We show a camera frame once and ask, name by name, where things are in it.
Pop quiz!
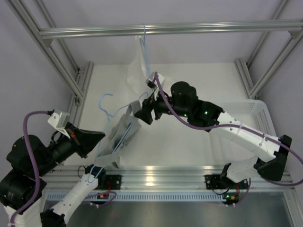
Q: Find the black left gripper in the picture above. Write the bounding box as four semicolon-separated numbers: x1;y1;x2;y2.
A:
32;122;105;177

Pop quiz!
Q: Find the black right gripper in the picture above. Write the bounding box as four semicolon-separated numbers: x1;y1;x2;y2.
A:
135;87;190;126

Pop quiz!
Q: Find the grey tank top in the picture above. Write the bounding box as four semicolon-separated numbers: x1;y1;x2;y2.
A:
95;100;141;168

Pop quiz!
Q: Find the light blue wire hanger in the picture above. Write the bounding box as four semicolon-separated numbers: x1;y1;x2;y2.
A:
87;92;148;183

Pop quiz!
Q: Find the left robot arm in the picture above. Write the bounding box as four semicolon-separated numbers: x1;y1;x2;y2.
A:
0;105;140;227

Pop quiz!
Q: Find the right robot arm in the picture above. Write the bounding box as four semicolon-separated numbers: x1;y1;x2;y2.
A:
135;81;292;188

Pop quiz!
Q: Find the light blue hanger with garment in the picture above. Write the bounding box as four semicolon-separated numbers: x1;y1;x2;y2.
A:
140;24;151;76

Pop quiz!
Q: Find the white hanging garment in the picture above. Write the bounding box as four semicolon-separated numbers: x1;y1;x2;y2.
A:
126;36;150;95

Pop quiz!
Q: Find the white plastic basket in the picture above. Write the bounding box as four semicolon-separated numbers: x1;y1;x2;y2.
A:
208;100;284;166

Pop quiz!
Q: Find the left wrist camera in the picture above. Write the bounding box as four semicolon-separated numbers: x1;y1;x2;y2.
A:
47;110;71;139

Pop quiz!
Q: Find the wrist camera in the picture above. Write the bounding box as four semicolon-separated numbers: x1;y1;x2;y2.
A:
145;72;165;100
47;110;71;139

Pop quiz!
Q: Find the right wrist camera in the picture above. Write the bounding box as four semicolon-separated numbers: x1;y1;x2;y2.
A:
145;72;165;100

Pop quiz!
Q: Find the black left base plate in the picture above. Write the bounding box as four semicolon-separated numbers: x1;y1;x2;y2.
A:
102;175;122;191

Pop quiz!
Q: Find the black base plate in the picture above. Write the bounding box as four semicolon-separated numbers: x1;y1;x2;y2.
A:
204;174;249;195
102;175;122;191

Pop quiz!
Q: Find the aluminium frame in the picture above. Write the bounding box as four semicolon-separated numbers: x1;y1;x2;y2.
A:
4;0;303;227

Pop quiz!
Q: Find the white slotted cable duct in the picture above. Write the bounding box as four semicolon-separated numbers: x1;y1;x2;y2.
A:
46;192;226;202

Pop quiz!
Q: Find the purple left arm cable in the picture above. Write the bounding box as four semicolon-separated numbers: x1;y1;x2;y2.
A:
10;110;56;223

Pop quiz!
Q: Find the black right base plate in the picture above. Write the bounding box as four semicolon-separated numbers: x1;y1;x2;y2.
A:
204;174;249;195

